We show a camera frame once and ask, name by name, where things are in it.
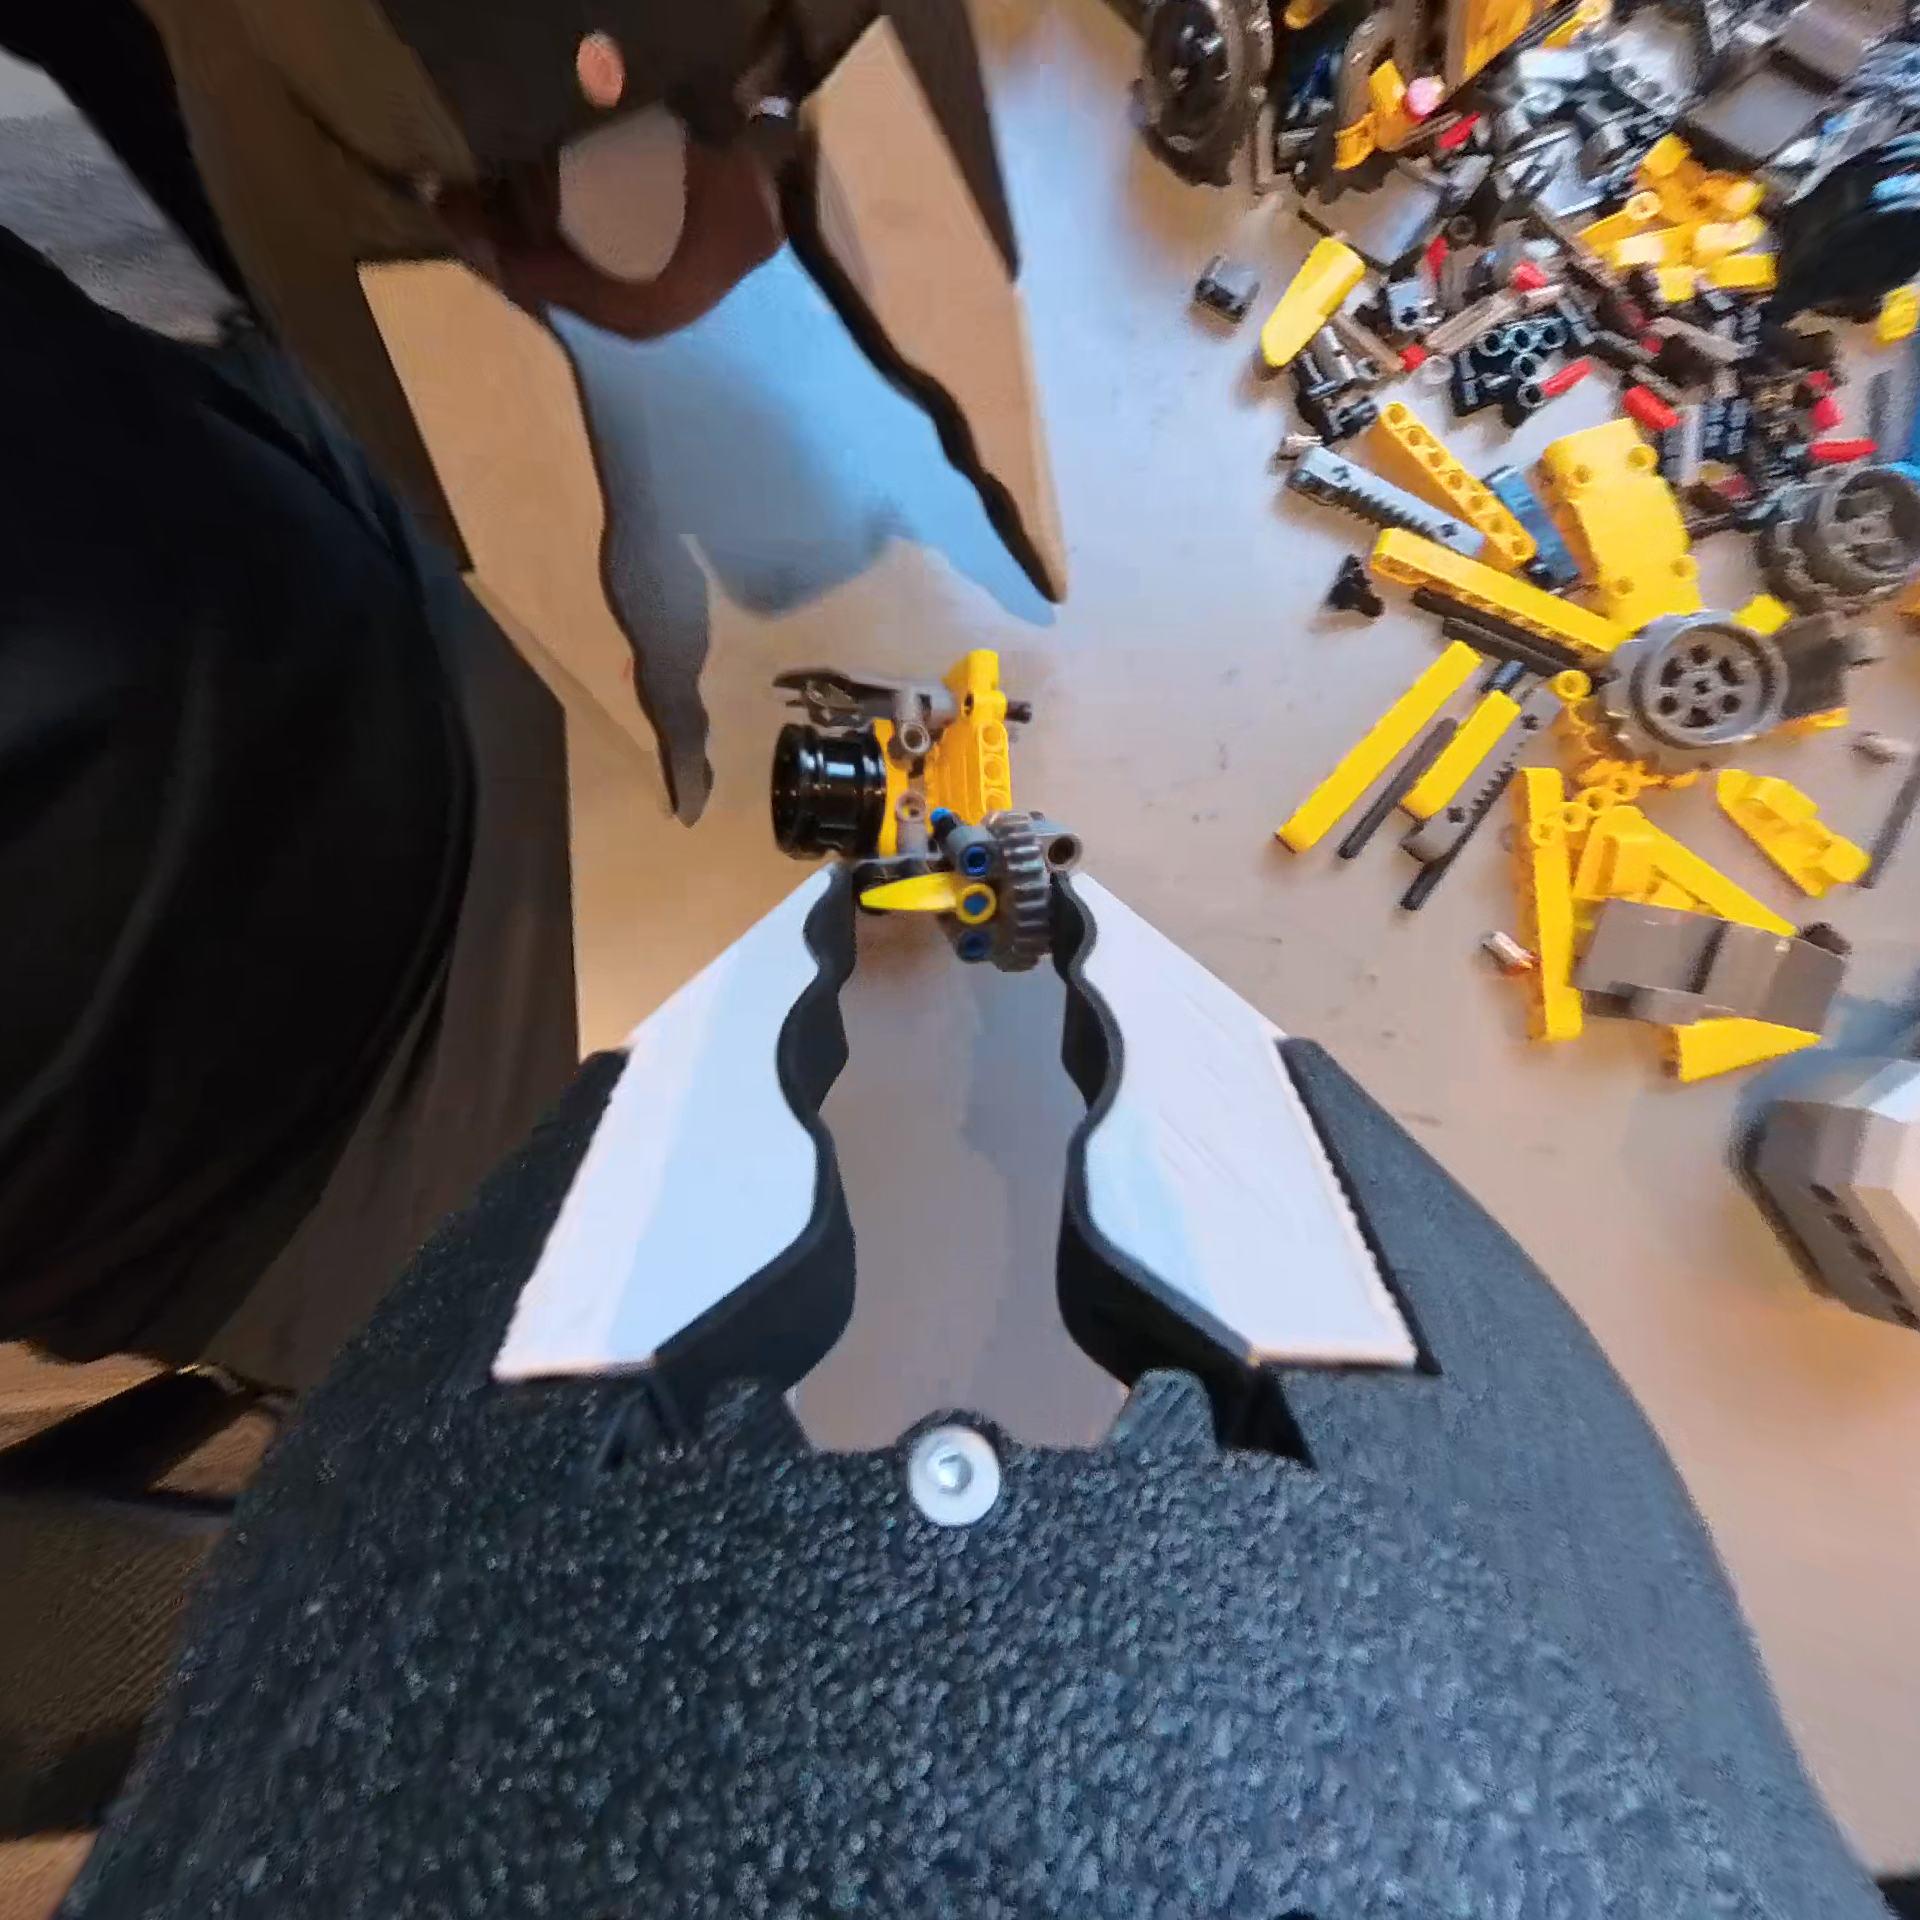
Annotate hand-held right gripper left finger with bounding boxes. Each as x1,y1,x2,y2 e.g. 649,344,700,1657
491,867,860,1385

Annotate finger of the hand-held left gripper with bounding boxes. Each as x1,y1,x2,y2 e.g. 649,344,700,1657
779,0,1069,607
357,256,720,829

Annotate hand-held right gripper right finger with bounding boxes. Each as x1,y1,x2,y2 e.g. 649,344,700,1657
1053,871,1419,1373

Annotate grey toy gear assembly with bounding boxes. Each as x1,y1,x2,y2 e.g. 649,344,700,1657
854,807,1086,973

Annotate yellow black toy wheel assembly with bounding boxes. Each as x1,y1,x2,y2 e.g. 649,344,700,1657
768,647,1037,881

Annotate grey desk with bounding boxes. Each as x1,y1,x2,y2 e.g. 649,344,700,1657
463,0,1920,1876

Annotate person's dark trousers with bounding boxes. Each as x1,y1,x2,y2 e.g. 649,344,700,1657
209,555,590,1403

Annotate toy vehicle chassis with wheels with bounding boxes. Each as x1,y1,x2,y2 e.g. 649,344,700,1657
1125,0,1592,197

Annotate yellow curved panel brick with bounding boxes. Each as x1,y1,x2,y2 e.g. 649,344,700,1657
1259,235,1369,369

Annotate grey curved panel piece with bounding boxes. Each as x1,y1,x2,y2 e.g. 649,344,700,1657
1573,897,1854,1039

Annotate pile of small black bricks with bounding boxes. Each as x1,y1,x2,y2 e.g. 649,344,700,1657
1275,0,1920,513

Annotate grey toy battery box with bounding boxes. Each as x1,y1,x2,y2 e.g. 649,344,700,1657
1732,1050,1920,1335

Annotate pile of yellow beams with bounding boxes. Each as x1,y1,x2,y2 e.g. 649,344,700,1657
1275,397,1877,1087

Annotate grey toy wheel hub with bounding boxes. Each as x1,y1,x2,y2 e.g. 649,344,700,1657
1755,464,1920,609
1611,613,1793,770

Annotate black toy tyre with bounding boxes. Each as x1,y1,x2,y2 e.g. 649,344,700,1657
1769,151,1920,325

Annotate wooden post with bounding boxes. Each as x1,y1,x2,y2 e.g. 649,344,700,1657
135,0,465,348

